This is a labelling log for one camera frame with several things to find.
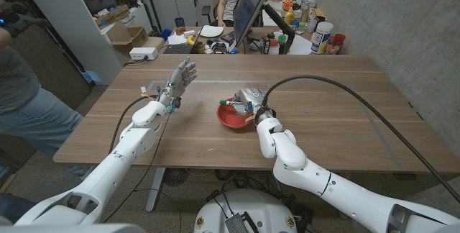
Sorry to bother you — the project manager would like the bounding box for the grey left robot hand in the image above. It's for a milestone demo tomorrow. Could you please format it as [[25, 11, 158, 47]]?
[[156, 56, 198, 114]]

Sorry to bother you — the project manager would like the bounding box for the open cardboard box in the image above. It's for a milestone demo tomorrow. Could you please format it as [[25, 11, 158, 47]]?
[[106, 20, 149, 55]]

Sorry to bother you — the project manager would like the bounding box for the cluttered wooden desk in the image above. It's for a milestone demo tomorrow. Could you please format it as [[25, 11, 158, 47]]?
[[157, 26, 313, 56]]

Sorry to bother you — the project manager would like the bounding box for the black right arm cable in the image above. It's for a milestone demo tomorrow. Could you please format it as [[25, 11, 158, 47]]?
[[262, 74, 460, 205]]

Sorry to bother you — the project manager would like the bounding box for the black device on torso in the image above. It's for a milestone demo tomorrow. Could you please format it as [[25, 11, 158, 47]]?
[[224, 211, 259, 233]]

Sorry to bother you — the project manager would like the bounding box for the white shelf unit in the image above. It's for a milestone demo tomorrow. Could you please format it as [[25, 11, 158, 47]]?
[[16, 0, 154, 86]]

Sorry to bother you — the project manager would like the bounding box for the white tub blue label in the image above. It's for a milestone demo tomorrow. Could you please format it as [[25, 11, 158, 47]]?
[[310, 21, 334, 55]]

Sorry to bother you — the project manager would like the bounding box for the tilted computer monitor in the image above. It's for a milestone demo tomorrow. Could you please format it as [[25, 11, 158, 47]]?
[[232, 0, 270, 49]]

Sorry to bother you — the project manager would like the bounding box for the gloved right operator hand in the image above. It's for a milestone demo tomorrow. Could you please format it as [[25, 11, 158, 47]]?
[[0, 8, 50, 39]]

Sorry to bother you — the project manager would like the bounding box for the black white game controller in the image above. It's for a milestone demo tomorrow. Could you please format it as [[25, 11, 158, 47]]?
[[210, 41, 229, 54]]

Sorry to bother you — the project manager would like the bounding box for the printed cardboard box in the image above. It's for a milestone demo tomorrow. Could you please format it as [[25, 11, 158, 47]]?
[[93, 4, 131, 28]]

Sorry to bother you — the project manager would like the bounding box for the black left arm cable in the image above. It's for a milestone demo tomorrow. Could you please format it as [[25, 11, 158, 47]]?
[[107, 94, 161, 155]]

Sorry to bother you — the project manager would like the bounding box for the white plate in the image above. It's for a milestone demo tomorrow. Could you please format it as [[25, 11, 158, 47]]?
[[198, 24, 224, 38]]

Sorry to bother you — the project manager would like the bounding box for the standing person in jeans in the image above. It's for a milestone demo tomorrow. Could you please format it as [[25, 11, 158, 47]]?
[[0, 44, 91, 178]]

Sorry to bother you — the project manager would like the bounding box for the blue bin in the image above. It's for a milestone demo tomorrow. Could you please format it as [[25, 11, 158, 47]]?
[[157, 27, 173, 42]]

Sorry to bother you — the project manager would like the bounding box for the black laptop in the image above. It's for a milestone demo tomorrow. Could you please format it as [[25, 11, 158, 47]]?
[[163, 24, 206, 55]]

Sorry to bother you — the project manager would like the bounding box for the black office chair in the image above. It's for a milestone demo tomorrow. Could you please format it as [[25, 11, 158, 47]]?
[[200, 4, 213, 25]]

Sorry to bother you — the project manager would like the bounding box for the white power box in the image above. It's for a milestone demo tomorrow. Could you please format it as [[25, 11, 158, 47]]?
[[129, 47, 160, 61]]

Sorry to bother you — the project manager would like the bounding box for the flat tan cardboard box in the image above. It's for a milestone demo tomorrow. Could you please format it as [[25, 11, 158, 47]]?
[[142, 36, 166, 52]]

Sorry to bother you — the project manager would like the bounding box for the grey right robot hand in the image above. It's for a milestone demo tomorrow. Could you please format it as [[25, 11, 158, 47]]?
[[229, 88, 269, 119]]

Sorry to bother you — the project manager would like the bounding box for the round black fan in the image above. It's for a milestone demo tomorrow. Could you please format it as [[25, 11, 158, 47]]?
[[163, 168, 190, 187]]

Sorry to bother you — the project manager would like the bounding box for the red bowl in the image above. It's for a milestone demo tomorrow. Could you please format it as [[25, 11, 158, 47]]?
[[216, 98, 257, 130]]

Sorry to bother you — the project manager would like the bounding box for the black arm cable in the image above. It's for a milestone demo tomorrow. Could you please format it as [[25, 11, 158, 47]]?
[[262, 74, 460, 205], [107, 94, 161, 155]]

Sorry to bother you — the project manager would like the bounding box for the operator right forearm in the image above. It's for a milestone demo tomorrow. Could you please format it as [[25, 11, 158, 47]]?
[[0, 27, 14, 49]]

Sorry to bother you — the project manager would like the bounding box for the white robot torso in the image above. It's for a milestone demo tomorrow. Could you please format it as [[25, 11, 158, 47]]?
[[193, 188, 298, 233]]

